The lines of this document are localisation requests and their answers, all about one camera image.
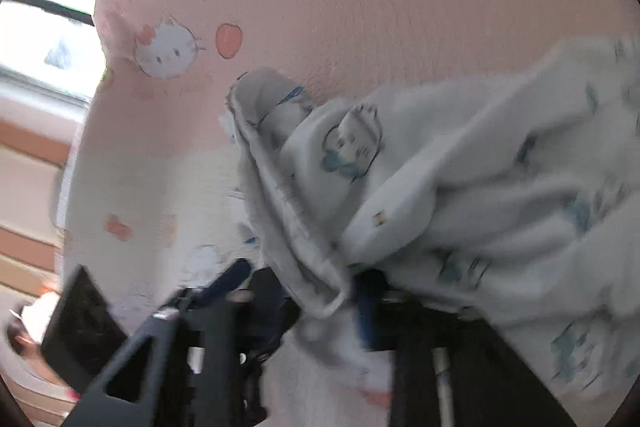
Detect white cartoon print pajama pants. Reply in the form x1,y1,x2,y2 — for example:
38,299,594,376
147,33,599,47
220,34,640,402

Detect wooden furniture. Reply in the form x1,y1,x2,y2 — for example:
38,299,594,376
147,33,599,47
0,107,76,303

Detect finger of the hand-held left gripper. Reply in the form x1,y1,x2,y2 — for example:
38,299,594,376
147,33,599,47
245,267,302,359

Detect pink cat print blanket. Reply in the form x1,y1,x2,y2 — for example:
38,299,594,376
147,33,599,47
60,0,640,427

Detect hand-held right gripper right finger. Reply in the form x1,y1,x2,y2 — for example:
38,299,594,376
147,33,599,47
351,272,572,427

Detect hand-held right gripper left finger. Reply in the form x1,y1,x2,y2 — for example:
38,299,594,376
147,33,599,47
60,258,254,427

